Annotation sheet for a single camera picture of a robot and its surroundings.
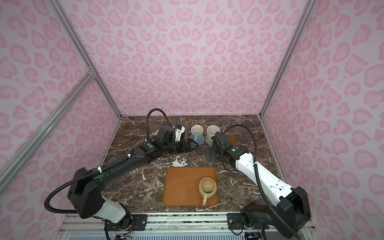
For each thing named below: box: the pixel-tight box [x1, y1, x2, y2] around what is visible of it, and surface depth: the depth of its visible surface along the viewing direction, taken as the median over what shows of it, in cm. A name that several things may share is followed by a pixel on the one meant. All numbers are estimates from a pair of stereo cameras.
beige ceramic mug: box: [198, 177, 217, 206], surface depth 77 cm
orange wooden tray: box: [162, 166, 219, 206], surface depth 86 cm
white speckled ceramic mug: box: [205, 125, 221, 146], surface depth 103 cm
